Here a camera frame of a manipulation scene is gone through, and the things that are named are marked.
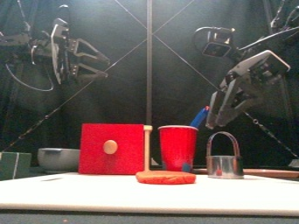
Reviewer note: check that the round wooden drawer knob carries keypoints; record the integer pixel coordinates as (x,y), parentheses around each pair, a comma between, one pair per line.
(110,147)

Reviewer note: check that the flat orange dough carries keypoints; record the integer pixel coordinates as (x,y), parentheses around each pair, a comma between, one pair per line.
(166,177)

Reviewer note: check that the round metal dough cutter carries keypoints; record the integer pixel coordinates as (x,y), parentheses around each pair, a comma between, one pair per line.
(225,167)

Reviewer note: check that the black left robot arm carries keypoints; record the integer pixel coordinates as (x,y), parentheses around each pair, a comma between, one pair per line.
(15,40)

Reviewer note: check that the white cutting board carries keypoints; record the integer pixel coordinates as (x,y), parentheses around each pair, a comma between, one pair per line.
(148,195)

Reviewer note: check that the red drawer box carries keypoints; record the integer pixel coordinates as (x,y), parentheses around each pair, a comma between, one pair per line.
(94,163)

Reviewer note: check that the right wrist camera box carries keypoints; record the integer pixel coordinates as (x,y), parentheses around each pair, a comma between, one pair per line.
(218,43)

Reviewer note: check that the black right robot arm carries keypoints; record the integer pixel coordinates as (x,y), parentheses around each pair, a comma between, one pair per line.
(273,36)

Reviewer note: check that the vertical metal frame pole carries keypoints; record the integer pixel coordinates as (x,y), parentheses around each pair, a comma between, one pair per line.
(149,58)

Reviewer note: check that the red plastic cup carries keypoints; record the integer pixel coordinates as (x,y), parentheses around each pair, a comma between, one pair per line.
(177,145)

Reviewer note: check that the green box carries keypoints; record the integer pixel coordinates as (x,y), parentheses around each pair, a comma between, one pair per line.
(10,166)

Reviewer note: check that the grey bowl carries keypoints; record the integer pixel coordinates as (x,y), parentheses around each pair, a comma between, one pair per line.
(58,159)

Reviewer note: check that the wooden stick post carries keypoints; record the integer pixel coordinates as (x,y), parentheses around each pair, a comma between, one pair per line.
(148,148)

